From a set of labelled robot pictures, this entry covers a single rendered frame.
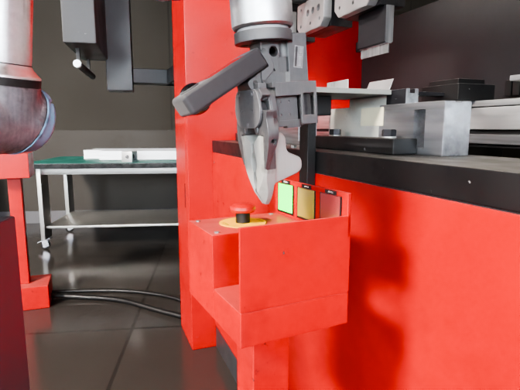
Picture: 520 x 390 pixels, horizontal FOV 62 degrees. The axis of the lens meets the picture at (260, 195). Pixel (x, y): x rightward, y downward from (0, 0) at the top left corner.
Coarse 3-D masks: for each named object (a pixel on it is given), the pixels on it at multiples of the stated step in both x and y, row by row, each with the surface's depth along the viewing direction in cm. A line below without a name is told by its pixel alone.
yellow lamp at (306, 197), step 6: (300, 192) 66; (306, 192) 65; (312, 192) 63; (300, 198) 66; (306, 198) 65; (312, 198) 64; (300, 204) 67; (306, 204) 65; (312, 204) 64; (300, 210) 67; (306, 210) 65; (312, 210) 64; (300, 216) 67; (306, 216) 65; (312, 216) 64
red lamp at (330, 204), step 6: (324, 198) 61; (330, 198) 59; (336, 198) 58; (324, 204) 61; (330, 204) 59; (336, 204) 58; (324, 210) 61; (330, 210) 60; (336, 210) 58; (324, 216) 61; (330, 216) 60; (336, 216) 58
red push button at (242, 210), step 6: (234, 204) 65; (240, 204) 65; (246, 204) 65; (252, 204) 66; (234, 210) 64; (240, 210) 64; (246, 210) 64; (252, 210) 65; (240, 216) 65; (246, 216) 65; (240, 222) 65; (246, 222) 65
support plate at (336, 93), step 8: (320, 88) 82; (328, 88) 83; (336, 88) 83; (344, 88) 84; (352, 88) 84; (360, 88) 85; (336, 96) 92; (344, 96) 92; (352, 96) 92; (360, 96) 92; (368, 96) 92; (376, 96) 92
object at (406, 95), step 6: (396, 90) 87; (402, 90) 85; (408, 90) 84; (414, 90) 85; (390, 96) 89; (396, 96) 87; (402, 96) 85; (408, 96) 84; (414, 96) 85; (390, 102) 89; (396, 102) 87; (402, 102) 85; (408, 102) 85; (414, 102) 85
